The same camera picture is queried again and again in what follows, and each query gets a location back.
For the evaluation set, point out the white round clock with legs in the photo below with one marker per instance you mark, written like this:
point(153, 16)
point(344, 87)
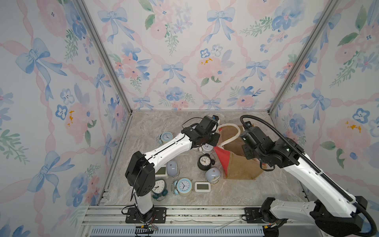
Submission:
point(206, 149)

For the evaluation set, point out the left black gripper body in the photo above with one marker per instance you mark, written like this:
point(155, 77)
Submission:
point(211, 139)

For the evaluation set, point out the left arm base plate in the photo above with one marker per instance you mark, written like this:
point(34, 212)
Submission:
point(157, 215)

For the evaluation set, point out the dark green triangular clock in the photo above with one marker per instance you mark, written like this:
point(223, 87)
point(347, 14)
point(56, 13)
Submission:
point(159, 191)

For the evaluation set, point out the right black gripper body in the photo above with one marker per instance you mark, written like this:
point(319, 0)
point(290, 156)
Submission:
point(248, 153)

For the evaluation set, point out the white digital clock front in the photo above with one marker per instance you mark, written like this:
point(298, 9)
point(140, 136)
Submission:
point(202, 187)

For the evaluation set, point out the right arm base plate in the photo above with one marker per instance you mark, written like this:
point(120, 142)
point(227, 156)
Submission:
point(251, 215)

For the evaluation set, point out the grey blue oval clock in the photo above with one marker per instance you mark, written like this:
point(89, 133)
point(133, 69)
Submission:
point(172, 169)

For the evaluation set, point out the blue dome alarm clock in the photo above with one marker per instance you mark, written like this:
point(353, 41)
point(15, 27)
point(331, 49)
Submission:
point(213, 175)

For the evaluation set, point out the aluminium front rail frame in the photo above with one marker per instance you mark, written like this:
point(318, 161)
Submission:
point(187, 221)

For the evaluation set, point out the white large digital clock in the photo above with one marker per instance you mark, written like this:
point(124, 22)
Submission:
point(162, 173)

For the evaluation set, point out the black twin-bell alarm clock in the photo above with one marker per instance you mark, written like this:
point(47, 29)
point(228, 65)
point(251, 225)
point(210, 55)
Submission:
point(205, 162)

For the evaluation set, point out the blue twin-bell clock beige base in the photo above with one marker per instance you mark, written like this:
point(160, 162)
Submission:
point(164, 138)

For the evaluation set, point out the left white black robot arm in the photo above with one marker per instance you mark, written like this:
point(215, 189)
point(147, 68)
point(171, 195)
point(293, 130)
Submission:
point(142, 168)

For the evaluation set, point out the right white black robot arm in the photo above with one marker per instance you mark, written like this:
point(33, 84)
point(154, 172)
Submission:
point(335, 211)

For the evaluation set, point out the light blue twin-bell clock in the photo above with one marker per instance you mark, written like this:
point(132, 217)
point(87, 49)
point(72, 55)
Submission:
point(182, 187)

